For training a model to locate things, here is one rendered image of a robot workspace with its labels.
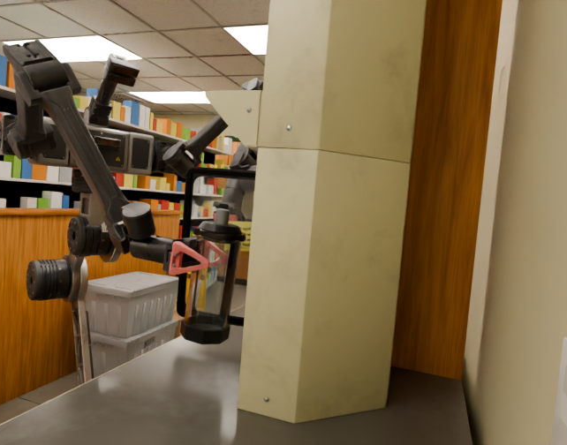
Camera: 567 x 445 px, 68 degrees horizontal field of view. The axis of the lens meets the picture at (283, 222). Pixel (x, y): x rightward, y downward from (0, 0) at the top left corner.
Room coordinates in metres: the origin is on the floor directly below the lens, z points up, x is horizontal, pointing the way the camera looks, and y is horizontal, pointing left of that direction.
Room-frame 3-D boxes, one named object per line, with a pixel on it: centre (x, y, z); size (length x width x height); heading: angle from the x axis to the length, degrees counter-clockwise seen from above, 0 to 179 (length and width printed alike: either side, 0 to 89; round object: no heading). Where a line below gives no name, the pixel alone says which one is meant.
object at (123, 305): (3.01, 1.03, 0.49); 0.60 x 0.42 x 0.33; 161
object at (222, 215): (0.87, 0.13, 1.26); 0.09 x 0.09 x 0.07
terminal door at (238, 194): (1.07, 0.12, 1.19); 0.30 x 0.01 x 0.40; 77
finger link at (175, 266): (0.85, 0.18, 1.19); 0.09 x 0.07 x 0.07; 72
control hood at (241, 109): (0.91, 0.06, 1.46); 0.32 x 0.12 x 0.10; 161
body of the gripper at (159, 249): (0.90, 0.24, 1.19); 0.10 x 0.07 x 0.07; 162
